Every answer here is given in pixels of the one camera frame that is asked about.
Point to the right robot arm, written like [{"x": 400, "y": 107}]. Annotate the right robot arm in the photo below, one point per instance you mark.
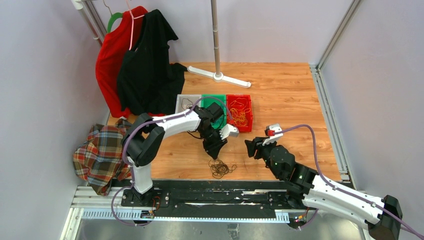
[{"x": 378, "y": 215}]

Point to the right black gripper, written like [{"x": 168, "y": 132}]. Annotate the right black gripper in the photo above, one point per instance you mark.
[{"x": 257, "y": 144}]

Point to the red plastic bin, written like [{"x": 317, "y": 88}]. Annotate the red plastic bin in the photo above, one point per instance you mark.
[{"x": 240, "y": 112}]

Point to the black shirt on hanger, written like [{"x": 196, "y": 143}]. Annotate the black shirt on hanger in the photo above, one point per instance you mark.
[{"x": 147, "y": 82}]

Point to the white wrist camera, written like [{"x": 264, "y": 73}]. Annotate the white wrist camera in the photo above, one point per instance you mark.
[
  {"x": 228, "y": 131},
  {"x": 273, "y": 133}
]

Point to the red shirt on hanger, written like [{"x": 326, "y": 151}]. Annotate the red shirt on hanger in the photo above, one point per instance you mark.
[{"x": 110, "y": 59}]

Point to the white clothes rack pole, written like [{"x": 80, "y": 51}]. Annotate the white clothes rack pole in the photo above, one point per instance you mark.
[{"x": 90, "y": 15}]

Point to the green plastic bin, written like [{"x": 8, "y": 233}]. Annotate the green plastic bin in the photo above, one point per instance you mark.
[{"x": 219, "y": 99}]

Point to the aluminium corner frame post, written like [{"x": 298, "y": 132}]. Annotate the aluminium corner frame post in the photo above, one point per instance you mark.
[{"x": 346, "y": 19}]

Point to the plaid flannel shirt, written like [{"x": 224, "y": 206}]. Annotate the plaid flannel shirt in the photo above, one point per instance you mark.
[{"x": 99, "y": 159}]

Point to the green clothes hanger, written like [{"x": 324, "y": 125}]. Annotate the green clothes hanger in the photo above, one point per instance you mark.
[{"x": 112, "y": 19}]

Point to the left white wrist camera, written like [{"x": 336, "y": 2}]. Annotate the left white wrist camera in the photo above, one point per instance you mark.
[{"x": 228, "y": 131}]

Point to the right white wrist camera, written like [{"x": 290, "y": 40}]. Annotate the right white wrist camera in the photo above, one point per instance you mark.
[{"x": 273, "y": 133}]

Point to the white stand with pole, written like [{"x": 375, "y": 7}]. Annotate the white stand with pole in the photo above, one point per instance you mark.
[{"x": 217, "y": 76}]

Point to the pink clothes hanger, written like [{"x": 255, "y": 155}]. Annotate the pink clothes hanger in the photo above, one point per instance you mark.
[{"x": 133, "y": 18}]

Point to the white plastic bin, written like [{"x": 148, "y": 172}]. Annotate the white plastic bin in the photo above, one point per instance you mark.
[{"x": 186, "y": 101}]

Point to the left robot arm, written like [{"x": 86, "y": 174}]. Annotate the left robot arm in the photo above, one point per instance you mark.
[{"x": 142, "y": 141}]

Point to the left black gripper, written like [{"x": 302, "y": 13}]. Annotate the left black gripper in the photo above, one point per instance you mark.
[{"x": 213, "y": 149}]

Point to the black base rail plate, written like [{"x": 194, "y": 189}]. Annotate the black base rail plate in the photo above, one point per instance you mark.
[{"x": 215, "y": 199}]

